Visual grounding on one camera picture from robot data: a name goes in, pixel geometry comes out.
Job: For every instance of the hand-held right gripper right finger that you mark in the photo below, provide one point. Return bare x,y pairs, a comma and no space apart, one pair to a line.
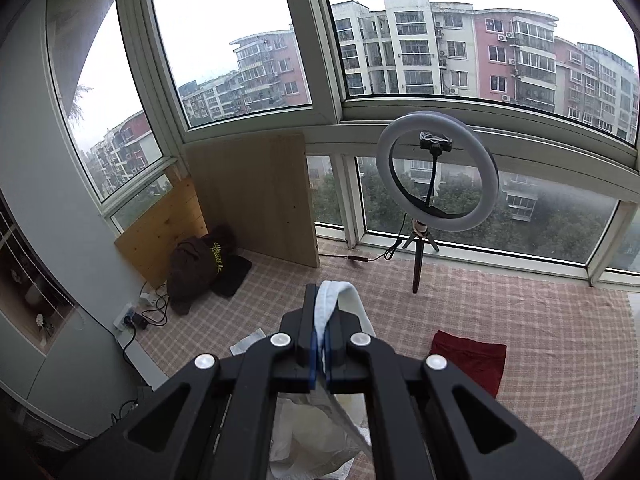
327,360

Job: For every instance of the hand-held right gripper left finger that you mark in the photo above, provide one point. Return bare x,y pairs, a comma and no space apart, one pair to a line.
313,360

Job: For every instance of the white pants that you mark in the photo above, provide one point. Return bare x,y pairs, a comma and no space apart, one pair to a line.
310,435

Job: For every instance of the white paper sheet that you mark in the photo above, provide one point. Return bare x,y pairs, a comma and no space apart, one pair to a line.
247,342

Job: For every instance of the black cloth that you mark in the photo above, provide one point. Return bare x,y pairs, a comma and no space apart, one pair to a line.
235,275

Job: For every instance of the red garment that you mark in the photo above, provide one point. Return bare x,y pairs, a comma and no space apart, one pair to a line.
470,360

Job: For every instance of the light plywood board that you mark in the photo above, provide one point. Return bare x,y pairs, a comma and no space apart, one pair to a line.
250,195

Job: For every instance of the white charger plug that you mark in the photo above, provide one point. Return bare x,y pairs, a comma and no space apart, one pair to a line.
146,298

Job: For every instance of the black power adapter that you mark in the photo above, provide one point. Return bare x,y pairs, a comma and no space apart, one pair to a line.
139,321

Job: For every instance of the pink checked blanket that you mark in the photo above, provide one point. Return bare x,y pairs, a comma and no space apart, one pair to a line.
500,300

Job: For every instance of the white power strip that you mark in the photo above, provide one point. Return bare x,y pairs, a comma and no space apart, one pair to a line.
122,317

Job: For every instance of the knotty pine board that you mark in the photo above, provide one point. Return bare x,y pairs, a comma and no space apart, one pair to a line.
160,230

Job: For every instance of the black phone clamp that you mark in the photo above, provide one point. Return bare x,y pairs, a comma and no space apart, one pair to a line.
435,141

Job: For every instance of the white window frame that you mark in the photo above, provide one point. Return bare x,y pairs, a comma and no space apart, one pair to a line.
325,115

